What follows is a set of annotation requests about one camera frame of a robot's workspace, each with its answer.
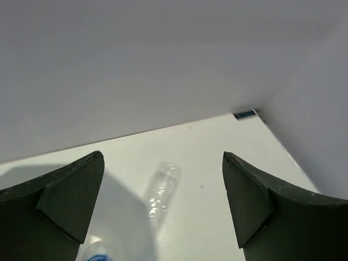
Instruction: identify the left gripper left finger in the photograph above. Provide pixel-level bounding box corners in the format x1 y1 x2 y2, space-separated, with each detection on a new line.
1 151 104 260

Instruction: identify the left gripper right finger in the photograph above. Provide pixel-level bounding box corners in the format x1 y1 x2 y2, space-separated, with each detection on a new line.
222 152 347 260

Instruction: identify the clear bottle blue cap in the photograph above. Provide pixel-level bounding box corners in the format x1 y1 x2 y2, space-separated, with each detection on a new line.
76 234 118 261

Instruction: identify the clear crushed bottle no label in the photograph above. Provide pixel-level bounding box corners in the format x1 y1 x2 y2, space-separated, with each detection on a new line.
144 162 182 220

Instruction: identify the white octagonal plastic bin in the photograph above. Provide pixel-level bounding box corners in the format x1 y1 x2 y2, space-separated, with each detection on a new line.
0 164 160 261

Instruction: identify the right blue table sticker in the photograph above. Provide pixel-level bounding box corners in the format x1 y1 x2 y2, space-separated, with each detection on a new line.
233 109 257 120

